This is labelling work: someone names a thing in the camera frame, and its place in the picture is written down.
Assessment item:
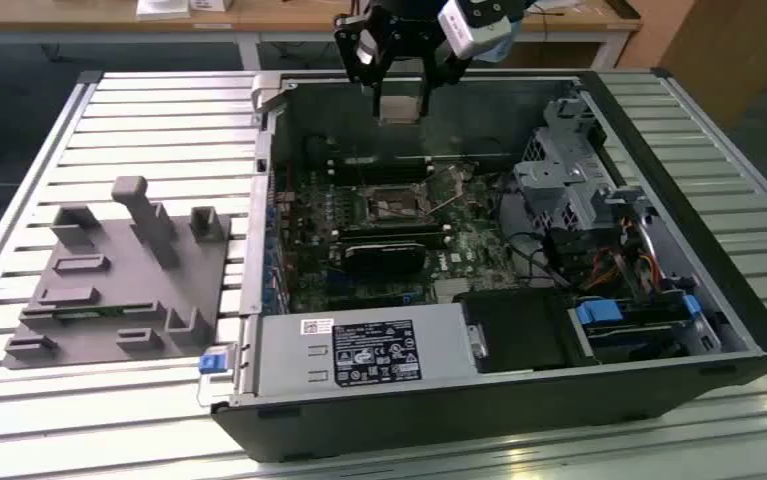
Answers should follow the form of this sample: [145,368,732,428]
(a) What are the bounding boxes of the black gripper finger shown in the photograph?
[332,14,395,119]
[417,34,471,116]

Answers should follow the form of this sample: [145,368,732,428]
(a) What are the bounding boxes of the metal wire locking lever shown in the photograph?
[428,184,474,216]

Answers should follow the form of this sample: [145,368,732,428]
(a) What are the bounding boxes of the CPU socket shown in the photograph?
[360,183,436,226]

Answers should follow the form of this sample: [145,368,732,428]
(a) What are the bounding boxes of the pale blue teach pendant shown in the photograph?
[474,17,526,65]

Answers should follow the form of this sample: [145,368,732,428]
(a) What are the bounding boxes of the black RAM stick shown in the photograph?
[340,230,445,247]
[339,222,441,237]

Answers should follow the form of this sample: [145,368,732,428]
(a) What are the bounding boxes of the silver metal drive cage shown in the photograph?
[508,97,651,234]

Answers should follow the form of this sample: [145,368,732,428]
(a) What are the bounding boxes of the green motherboard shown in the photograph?
[265,157,548,316]

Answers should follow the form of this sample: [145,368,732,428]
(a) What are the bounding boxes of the black graphics card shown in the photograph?
[340,241,428,276]

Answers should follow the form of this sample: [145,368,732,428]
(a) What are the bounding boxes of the small silver heatsink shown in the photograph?
[433,278,476,304]

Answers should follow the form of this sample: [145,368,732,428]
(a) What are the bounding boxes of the brown wooden cabinet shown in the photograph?
[622,0,767,132]

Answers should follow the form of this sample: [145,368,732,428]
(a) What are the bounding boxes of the black plastic shroud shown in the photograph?
[453,288,602,375]

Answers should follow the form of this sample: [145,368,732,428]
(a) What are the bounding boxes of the wooden desk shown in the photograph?
[0,0,644,71]

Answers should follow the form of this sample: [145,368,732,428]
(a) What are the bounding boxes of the silver power supply with label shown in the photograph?
[248,302,482,399]

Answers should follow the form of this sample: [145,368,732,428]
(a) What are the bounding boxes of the blue disk carrier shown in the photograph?
[572,298,626,332]

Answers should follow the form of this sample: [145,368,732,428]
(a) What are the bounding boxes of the grey parts rack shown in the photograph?
[0,174,235,372]

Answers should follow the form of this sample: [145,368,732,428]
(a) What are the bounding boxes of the blue case latch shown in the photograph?
[197,349,236,375]

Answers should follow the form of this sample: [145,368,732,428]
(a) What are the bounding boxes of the green RAM stick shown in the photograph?
[53,308,157,320]

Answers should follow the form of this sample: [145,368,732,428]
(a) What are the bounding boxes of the grey disk bay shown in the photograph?
[566,287,724,366]

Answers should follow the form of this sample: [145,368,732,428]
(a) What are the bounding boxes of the black PC case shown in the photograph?
[208,67,767,464]

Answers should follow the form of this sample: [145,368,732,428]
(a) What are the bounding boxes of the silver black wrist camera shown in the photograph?
[436,0,515,56]

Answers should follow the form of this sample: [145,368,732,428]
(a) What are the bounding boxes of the grey case handle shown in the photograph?
[248,73,299,114]

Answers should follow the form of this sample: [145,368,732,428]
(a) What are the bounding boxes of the black wire bundle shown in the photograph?
[507,229,591,292]

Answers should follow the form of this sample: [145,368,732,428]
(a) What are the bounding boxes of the orange yellow wire bundle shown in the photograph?
[582,247,666,292]

